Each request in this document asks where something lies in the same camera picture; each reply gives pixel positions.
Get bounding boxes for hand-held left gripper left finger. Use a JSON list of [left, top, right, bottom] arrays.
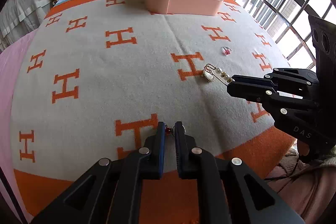
[[31, 122, 166, 224]]

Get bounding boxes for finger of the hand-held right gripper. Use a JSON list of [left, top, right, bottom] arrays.
[[227, 82, 320, 120], [232, 68, 320, 91]]

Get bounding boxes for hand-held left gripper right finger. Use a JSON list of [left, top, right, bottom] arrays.
[[175, 121, 305, 224]]

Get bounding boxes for gold pearl pin brooch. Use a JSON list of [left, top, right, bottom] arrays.
[[206, 63, 235, 84]]

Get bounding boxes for person's right hand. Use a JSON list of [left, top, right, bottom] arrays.
[[296, 139, 311, 162]]

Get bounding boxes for orange patterned blanket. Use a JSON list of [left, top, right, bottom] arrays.
[[10, 0, 298, 224]]

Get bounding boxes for pink bedsheet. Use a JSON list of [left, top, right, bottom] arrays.
[[0, 30, 38, 222]]

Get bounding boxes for thin black cable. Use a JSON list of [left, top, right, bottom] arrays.
[[264, 158, 300, 181]]

